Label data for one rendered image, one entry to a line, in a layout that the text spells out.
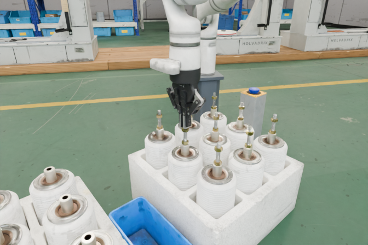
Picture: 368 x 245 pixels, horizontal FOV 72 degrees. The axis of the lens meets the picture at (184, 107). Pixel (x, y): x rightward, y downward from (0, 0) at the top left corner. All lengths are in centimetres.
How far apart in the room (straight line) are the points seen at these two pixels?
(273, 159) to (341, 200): 37
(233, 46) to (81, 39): 158
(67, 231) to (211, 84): 90
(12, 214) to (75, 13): 226
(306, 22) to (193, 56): 289
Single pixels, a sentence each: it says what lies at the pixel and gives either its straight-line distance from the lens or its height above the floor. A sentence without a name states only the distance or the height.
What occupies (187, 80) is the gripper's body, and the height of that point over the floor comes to 47.
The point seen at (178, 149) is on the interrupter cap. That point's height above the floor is 25.
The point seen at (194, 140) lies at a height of 22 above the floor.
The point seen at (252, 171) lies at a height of 24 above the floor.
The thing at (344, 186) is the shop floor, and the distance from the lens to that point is 115.
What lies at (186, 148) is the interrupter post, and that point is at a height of 27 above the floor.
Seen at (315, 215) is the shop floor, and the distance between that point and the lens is 98.
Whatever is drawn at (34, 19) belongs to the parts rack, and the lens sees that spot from 549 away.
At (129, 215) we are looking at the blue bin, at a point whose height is 8.
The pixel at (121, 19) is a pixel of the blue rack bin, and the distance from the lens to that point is 530.
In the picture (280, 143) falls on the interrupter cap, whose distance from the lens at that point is 79.
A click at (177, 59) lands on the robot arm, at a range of 56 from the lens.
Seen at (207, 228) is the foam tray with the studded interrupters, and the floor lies 17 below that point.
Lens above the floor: 64
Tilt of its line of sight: 23 degrees down
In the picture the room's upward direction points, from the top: straight up
